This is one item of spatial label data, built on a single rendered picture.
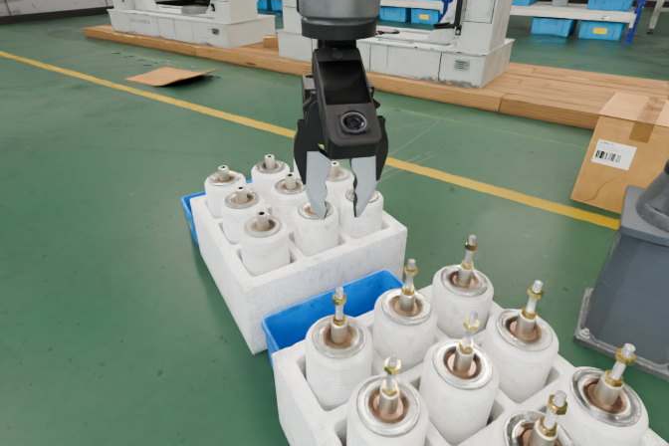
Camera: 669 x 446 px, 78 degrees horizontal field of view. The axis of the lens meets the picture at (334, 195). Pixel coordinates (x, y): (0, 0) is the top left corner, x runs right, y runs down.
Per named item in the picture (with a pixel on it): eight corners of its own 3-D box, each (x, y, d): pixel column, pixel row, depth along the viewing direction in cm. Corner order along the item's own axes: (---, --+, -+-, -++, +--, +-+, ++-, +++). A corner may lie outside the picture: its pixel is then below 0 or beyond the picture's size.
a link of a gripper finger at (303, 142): (331, 180, 46) (342, 106, 42) (333, 188, 45) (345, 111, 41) (289, 177, 46) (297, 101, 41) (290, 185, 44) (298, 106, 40)
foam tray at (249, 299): (324, 214, 132) (323, 163, 123) (401, 288, 103) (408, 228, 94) (200, 254, 114) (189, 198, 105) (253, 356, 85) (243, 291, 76)
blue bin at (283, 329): (383, 306, 98) (386, 266, 91) (413, 338, 89) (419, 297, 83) (263, 359, 85) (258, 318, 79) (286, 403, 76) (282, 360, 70)
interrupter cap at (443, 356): (474, 338, 58) (475, 334, 58) (503, 385, 52) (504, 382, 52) (423, 347, 57) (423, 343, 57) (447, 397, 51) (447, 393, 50)
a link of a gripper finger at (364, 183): (371, 192, 53) (364, 124, 48) (382, 217, 48) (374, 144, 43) (347, 197, 53) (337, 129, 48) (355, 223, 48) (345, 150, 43)
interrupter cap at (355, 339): (369, 358, 55) (369, 354, 55) (313, 362, 55) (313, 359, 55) (361, 316, 62) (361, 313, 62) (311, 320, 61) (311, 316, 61)
